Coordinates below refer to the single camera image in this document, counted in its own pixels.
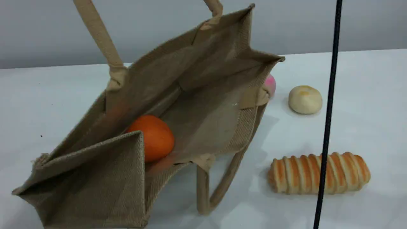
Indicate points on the brown jute tote bag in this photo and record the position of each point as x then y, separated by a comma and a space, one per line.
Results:
206, 111

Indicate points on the orange fruit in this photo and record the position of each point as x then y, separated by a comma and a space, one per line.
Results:
154, 136

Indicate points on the pink peach toy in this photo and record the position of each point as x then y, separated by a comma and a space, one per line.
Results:
271, 85

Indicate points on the round pale bun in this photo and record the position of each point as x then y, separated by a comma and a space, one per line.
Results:
305, 100

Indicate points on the long striped bread loaf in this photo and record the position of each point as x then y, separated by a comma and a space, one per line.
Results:
295, 175

